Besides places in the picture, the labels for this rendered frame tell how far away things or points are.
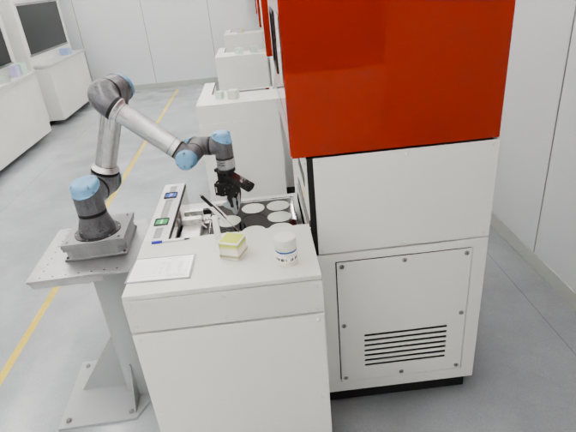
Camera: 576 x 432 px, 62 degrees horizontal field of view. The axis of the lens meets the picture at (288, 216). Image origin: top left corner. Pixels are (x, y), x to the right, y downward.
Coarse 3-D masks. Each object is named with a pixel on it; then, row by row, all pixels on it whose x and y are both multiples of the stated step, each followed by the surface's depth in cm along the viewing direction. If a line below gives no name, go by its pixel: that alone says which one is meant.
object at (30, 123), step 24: (0, 24) 620; (0, 48) 613; (0, 72) 607; (24, 72) 628; (0, 96) 560; (24, 96) 617; (0, 120) 555; (24, 120) 610; (48, 120) 678; (0, 144) 549; (24, 144) 604; (0, 168) 544
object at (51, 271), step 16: (144, 224) 224; (48, 256) 204; (64, 256) 202; (112, 256) 199; (128, 256) 198; (32, 272) 193; (48, 272) 192; (64, 272) 191; (80, 272) 190; (96, 272) 189; (112, 272) 189; (32, 288) 190
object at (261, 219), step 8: (272, 200) 216; (280, 200) 216; (288, 200) 215; (224, 208) 213; (240, 208) 211; (264, 208) 209; (288, 208) 207; (240, 216) 204; (248, 216) 204; (256, 216) 203; (264, 216) 203; (240, 224) 198; (248, 224) 198; (256, 224) 197; (264, 224) 196; (272, 224) 196; (296, 224) 194; (224, 232) 193
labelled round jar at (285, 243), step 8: (280, 232) 155; (288, 232) 155; (280, 240) 151; (288, 240) 150; (280, 248) 152; (288, 248) 151; (296, 248) 154; (280, 256) 153; (288, 256) 152; (296, 256) 155; (280, 264) 154; (288, 264) 154
